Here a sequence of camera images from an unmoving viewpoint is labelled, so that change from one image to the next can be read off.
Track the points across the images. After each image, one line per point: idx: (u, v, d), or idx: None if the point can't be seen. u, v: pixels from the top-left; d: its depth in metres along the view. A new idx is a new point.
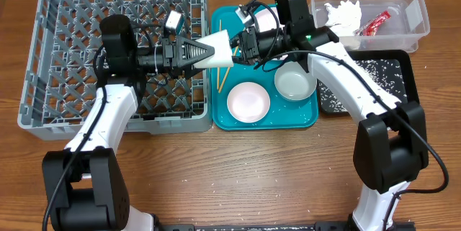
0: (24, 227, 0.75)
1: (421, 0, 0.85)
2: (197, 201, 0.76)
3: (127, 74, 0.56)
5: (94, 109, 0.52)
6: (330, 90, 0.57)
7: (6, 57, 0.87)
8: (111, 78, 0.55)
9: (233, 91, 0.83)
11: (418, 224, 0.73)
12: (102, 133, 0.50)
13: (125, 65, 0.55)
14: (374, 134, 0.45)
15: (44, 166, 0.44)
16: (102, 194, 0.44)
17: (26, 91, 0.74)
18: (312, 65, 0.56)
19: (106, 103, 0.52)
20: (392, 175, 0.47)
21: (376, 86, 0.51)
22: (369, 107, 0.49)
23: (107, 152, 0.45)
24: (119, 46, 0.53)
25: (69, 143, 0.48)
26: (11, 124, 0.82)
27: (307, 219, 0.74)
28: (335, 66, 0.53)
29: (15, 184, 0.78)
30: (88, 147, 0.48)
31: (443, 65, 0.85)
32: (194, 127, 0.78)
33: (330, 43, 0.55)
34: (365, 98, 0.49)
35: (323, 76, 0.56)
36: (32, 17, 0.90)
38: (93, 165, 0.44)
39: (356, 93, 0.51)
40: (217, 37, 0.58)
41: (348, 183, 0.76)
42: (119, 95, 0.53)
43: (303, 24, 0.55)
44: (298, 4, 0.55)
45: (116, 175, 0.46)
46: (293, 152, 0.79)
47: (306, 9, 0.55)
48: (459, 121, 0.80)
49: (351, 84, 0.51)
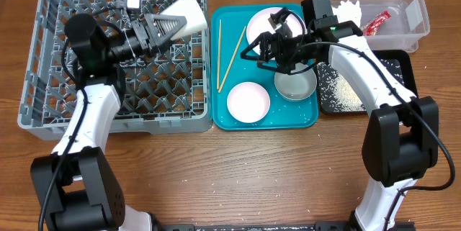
0: (23, 227, 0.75)
1: None
2: (197, 201, 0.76)
3: (106, 74, 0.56)
5: (76, 111, 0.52)
6: (348, 83, 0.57)
7: (6, 57, 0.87)
8: (89, 79, 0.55)
9: (234, 91, 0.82)
11: (418, 224, 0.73)
12: (88, 133, 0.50)
13: (100, 65, 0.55)
14: (385, 125, 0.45)
15: (32, 174, 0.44)
16: (96, 193, 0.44)
17: (26, 91, 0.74)
18: (332, 55, 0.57)
19: (88, 103, 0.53)
20: (401, 169, 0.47)
21: (392, 80, 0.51)
22: (383, 99, 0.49)
23: (95, 151, 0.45)
24: (89, 50, 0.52)
25: (55, 147, 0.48)
26: (11, 124, 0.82)
27: (307, 219, 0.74)
28: (356, 58, 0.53)
29: (16, 183, 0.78)
30: (77, 147, 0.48)
31: (443, 65, 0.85)
32: (193, 127, 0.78)
33: (353, 35, 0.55)
34: (382, 90, 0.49)
35: (343, 68, 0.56)
36: (32, 17, 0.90)
38: (81, 165, 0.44)
39: (372, 83, 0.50)
40: (185, 2, 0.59)
41: (348, 183, 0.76)
42: (101, 94, 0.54)
43: (326, 21, 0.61)
44: (321, 3, 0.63)
45: (107, 173, 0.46)
46: (300, 150, 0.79)
47: (328, 9, 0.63)
48: (459, 121, 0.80)
49: (369, 75, 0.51)
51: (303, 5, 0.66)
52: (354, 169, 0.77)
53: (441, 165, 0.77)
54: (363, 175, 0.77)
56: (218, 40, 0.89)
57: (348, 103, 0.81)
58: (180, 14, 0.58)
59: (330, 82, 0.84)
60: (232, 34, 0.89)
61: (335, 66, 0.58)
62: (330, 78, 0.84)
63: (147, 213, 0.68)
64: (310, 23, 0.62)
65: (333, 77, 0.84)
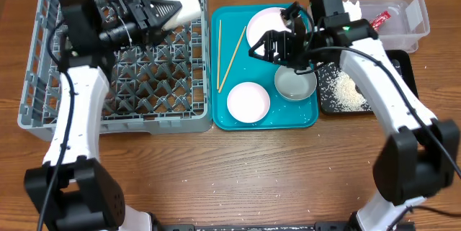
0: (24, 227, 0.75)
1: (421, 0, 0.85)
2: (197, 201, 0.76)
3: (91, 52, 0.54)
5: (64, 104, 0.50)
6: (361, 91, 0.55)
7: (5, 57, 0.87)
8: (72, 58, 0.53)
9: (234, 91, 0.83)
11: (418, 224, 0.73)
12: (80, 136, 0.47)
13: (87, 39, 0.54)
14: (403, 151, 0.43)
15: (26, 186, 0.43)
16: (95, 202, 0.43)
17: (26, 91, 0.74)
18: (345, 60, 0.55)
19: (75, 94, 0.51)
20: (415, 191, 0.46)
21: (411, 97, 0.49)
22: (402, 120, 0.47)
23: (91, 165, 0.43)
24: (81, 16, 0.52)
25: (46, 157, 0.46)
26: (11, 124, 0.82)
27: (307, 219, 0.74)
28: (371, 67, 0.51)
29: (16, 184, 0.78)
30: (69, 157, 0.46)
31: (443, 65, 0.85)
32: (193, 127, 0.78)
33: (368, 39, 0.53)
34: (399, 108, 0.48)
35: (356, 76, 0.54)
36: (32, 17, 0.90)
38: (78, 178, 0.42)
39: (389, 100, 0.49)
40: None
41: (348, 183, 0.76)
42: (88, 82, 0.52)
43: (337, 19, 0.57)
44: (330, 0, 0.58)
45: (106, 183, 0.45)
46: (301, 150, 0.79)
47: (339, 6, 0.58)
48: (459, 121, 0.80)
49: (387, 91, 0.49)
51: None
52: (354, 169, 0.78)
53: None
54: (363, 175, 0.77)
56: (218, 40, 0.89)
57: (348, 103, 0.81)
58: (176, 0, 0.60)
59: (330, 82, 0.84)
60: (232, 34, 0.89)
61: (346, 69, 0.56)
62: (330, 78, 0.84)
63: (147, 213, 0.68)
64: (320, 21, 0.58)
65: (333, 77, 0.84)
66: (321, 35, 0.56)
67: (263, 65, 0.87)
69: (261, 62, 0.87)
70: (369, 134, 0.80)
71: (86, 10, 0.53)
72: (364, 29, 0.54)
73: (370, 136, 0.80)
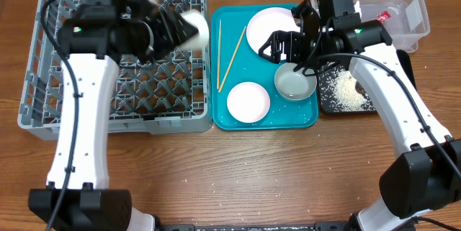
0: (23, 227, 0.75)
1: None
2: (197, 201, 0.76)
3: (98, 28, 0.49)
5: (69, 108, 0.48)
6: (370, 98, 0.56)
7: (5, 57, 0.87)
8: (75, 34, 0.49)
9: (235, 92, 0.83)
11: (418, 224, 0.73)
12: (86, 156, 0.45)
13: (99, 16, 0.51)
14: (415, 172, 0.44)
15: (32, 205, 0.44)
16: (100, 222, 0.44)
17: (26, 91, 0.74)
18: (355, 66, 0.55)
19: (79, 96, 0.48)
20: (423, 206, 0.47)
21: (426, 111, 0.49)
22: (415, 137, 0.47)
23: (96, 193, 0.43)
24: None
25: (50, 176, 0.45)
26: (11, 124, 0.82)
27: (307, 219, 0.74)
28: (383, 76, 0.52)
29: (16, 184, 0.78)
30: (74, 182, 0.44)
31: (443, 65, 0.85)
32: (193, 127, 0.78)
33: (380, 44, 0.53)
34: (413, 124, 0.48)
35: (367, 85, 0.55)
36: (32, 17, 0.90)
38: (83, 206, 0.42)
39: (402, 115, 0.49)
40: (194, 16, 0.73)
41: (348, 183, 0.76)
42: (94, 80, 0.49)
43: (347, 19, 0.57)
44: None
45: (111, 204, 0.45)
46: (302, 151, 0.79)
47: (348, 5, 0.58)
48: (459, 121, 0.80)
49: (400, 104, 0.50)
51: None
52: (354, 169, 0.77)
53: None
54: (363, 175, 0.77)
56: (218, 40, 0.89)
57: (348, 103, 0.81)
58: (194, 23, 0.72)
59: (330, 82, 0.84)
60: (232, 34, 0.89)
61: (356, 74, 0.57)
62: (330, 78, 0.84)
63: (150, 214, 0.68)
64: (329, 21, 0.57)
65: (333, 77, 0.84)
66: (330, 37, 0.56)
67: (263, 65, 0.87)
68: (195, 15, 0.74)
69: (261, 62, 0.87)
70: (369, 134, 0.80)
71: None
72: (375, 31, 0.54)
73: (370, 136, 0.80)
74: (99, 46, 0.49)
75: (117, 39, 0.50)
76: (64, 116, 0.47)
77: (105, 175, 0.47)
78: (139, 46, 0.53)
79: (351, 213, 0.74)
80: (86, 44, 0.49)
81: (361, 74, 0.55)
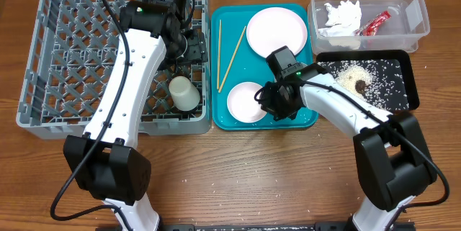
0: (24, 227, 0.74)
1: None
2: (197, 201, 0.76)
3: (153, 13, 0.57)
5: (117, 70, 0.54)
6: (326, 118, 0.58)
7: (5, 57, 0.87)
8: (137, 14, 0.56)
9: (235, 91, 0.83)
11: (418, 224, 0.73)
12: (123, 116, 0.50)
13: (161, 5, 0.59)
14: (369, 149, 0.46)
15: (67, 144, 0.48)
16: (122, 179, 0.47)
17: (26, 89, 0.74)
18: (305, 97, 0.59)
19: (130, 65, 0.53)
20: (400, 191, 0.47)
21: (366, 104, 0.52)
22: (361, 122, 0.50)
23: (127, 149, 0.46)
24: None
25: (87, 127, 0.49)
26: (11, 124, 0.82)
27: (307, 219, 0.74)
28: (324, 92, 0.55)
29: (15, 184, 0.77)
30: (108, 136, 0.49)
31: (443, 65, 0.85)
32: (192, 129, 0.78)
33: (319, 75, 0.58)
34: (358, 116, 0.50)
35: (318, 106, 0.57)
36: (31, 16, 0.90)
38: (113, 153, 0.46)
39: (347, 111, 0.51)
40: (204, 17, 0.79)
41: (348, 183, 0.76)
42: (145, 53, 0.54)
43: (292, 70, 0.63)
44: (282, 55, 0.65)
45: (136, 168, 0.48)
46: (293, 152, 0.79)
47: (290, 57, 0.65)
48: (458, 121, 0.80)
49: (343, 106, 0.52)
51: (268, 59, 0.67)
52: (354, 169, 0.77)
53: (442, 165, 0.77)
54: None
56: (218, 40, 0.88)
57: None
58: (202, 16, 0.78)
59: None
60: (231, 35, 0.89)
61: (310, 105, 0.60)
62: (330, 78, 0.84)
63: (156, 214, 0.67)
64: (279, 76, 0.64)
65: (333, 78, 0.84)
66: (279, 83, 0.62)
67: (264, 65, 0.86)
68: (204, 17, 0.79)
69: (261, 62, 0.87)
70: None
71: None
72: (312, 73, 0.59)
73: None
74: (155, 26, 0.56)
75: (171, 25, 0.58)
76: (111, 84, 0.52)
77: (135, 140, 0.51)
78: (176, 51, 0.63)
79: (351, 213, 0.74)
80: (145, 23, 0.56)
81: (311, 101, 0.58)
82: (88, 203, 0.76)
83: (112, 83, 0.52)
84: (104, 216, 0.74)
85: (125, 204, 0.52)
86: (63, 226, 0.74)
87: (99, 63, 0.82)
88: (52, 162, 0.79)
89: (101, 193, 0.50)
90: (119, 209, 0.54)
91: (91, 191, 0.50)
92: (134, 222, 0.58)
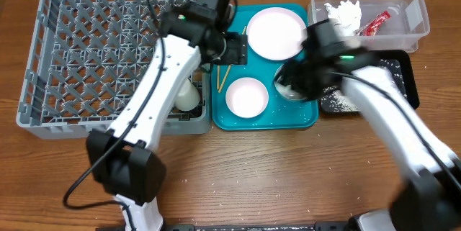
0: (24, 227, 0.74)
1: None
2: (199, 201, 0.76)
3: (194, 21, 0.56)
5: (150, 74, 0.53)
6: (364, 116, 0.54)
7: (5, 57, 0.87)
8: (178, 21, 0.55)
9: (235, 88, 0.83)
11: None
12: (149, 119, 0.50)
13: (203, 14, 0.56)
14: (425, 198, 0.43)
15: (90, 137, 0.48)
16: (137, 182, 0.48)
17: (26, 89, 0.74)
18: (348, 89, 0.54)
19: (163, 70, 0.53)
20: None
21: (424, 131, 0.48)
22: (418, 154, 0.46)
23: (148, 153, 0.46)
24: None
25: (113, 124, 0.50)
26: (11, 124, 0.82)
27: (307, 219, 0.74)
28: (379, 101, 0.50)
29: (15, 183, 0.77)
30: (132, 135, 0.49)
31: (443, 65, 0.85)
32: (192, 129, 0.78)
33: (369, 68, 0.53)
34: (413, 144, 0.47)
35: (362, 105, 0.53)
36: (32, 16, 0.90)
38: (133, 155, 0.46)
39: (402, 134, 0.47)
40: None
41: (348, 183, 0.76)
42: (179, 61, 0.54)
43: (337, 47, 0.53)
44: (328, 29, 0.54)
45: (153, 171, 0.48)
46: (300, 154, 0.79)
47: (335, 34, 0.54)
48: (458, 121, 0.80)
49: (398, 124, 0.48)
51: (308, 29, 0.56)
52: (354, 169, 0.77)
53: None
54: (363, 175, 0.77)
56: None
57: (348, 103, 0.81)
58: None
59: None
60: None
61: (351, 97, 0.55)
62: None
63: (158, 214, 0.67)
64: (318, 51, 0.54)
65: None
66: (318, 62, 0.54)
67: (264, 65, 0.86)
68: None
69: (262, 62, 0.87)
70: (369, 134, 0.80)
71: None
72: (364, 58, 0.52)
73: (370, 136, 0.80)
74: (194, 35, 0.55)
75: (210, 36, 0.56)
76: (142, 85, 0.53)
77: (155, 145, 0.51)
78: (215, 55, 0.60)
79: (351, 213, 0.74)
80: (186, 30, 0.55)
81: (356, 98, 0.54)
82: (88, 203, 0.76)
83: (144, 84, 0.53)
84: (104, 216, 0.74)
85: (135, 204, 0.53)
86: (63, 226, 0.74)
87: (99, 63, 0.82)
88: (52, 162, 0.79)
89: (113, 188, 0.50)
90: (127, 206, 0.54)
91: (104, 185, 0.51)
92: (139, 223, 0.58)
